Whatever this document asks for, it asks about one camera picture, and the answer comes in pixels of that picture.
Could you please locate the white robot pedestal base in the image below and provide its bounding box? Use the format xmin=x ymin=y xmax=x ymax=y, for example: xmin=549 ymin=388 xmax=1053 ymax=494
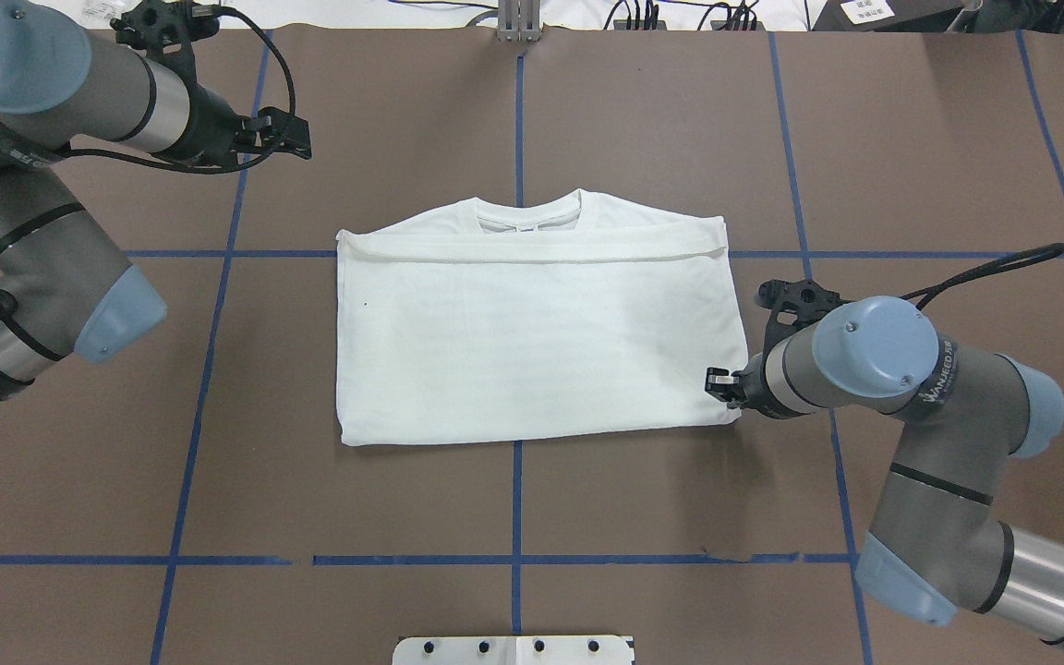
xmin=392 ymin=635 xmax=637 ymax=664

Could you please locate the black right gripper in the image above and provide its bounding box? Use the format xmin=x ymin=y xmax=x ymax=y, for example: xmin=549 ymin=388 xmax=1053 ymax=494
xmin=704 ymin=279 xmax=843 ymax=420

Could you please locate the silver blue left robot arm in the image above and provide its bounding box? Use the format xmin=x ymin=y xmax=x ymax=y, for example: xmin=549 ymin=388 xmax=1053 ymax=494
xmin=0 ymin=1 xmax=312 ymax=404

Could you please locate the white long-sleeve printed shirt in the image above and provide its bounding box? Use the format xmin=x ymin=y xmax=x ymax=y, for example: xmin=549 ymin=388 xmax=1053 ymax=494
xmin=334 ymin=189 xmax=748 ymax=447

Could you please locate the aluminium frame post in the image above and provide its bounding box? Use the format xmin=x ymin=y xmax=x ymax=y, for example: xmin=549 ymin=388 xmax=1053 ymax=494
xmin=497 ymin=0 xmax=543 ymax=41

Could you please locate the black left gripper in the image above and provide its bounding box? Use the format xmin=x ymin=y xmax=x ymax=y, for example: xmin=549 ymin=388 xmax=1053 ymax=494
xmin=113 ymin=1 xmax=313 ymax=169

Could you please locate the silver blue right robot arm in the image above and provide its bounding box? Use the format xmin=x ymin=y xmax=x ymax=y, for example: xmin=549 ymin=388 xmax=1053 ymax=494
xmin=705 ymin=281 xmax=1064 ymax=651

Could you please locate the black box with label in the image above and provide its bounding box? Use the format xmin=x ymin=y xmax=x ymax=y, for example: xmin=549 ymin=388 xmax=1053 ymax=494
xmin=812 ymin=1 xmax=966 ymax=33

